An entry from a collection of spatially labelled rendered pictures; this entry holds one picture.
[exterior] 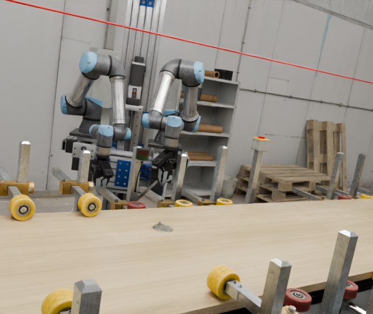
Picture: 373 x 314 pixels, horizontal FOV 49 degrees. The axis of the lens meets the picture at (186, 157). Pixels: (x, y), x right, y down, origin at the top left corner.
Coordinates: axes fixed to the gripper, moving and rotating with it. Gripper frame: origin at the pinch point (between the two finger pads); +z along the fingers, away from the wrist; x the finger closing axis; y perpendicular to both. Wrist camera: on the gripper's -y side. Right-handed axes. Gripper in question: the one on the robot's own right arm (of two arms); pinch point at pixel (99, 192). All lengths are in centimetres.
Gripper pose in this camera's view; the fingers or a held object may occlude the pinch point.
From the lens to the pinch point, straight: 221.6
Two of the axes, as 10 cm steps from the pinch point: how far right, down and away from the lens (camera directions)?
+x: -8.3, -0.3, -5.6
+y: -5.4, -2.4, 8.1
